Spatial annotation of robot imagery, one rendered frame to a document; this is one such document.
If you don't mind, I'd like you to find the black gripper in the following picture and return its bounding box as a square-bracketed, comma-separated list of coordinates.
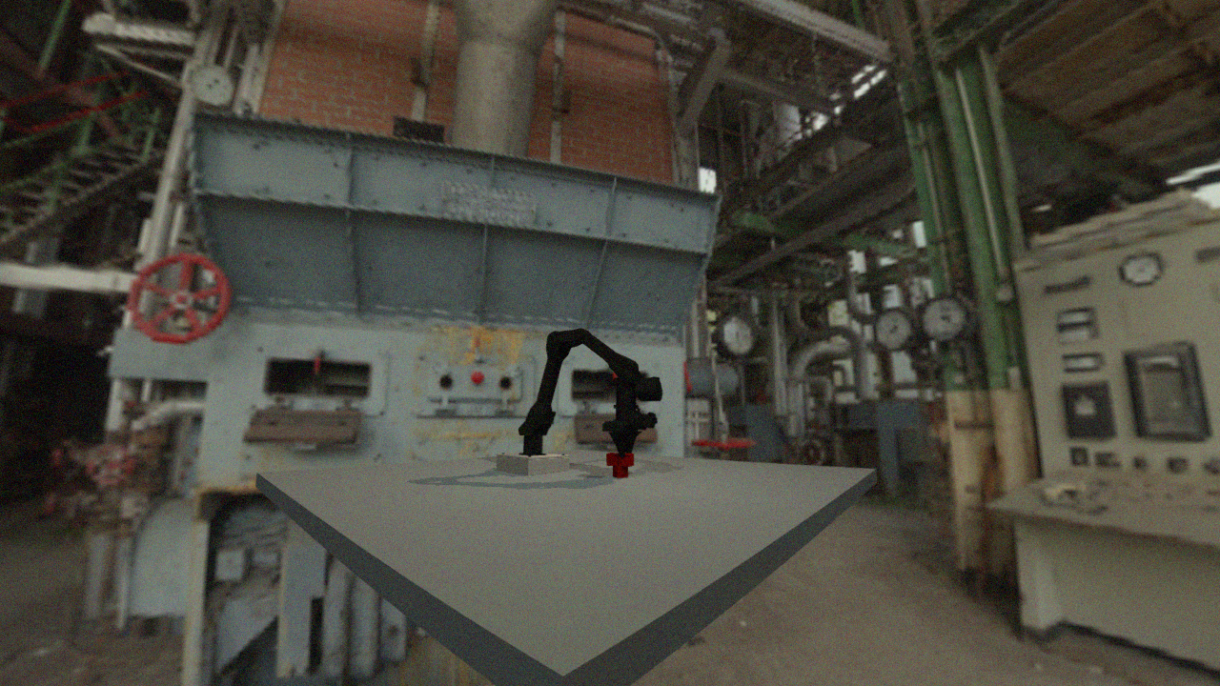
[601, 402, 647, 457]

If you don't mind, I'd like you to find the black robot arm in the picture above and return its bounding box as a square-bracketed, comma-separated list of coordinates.
[519, 328, 662, 457]

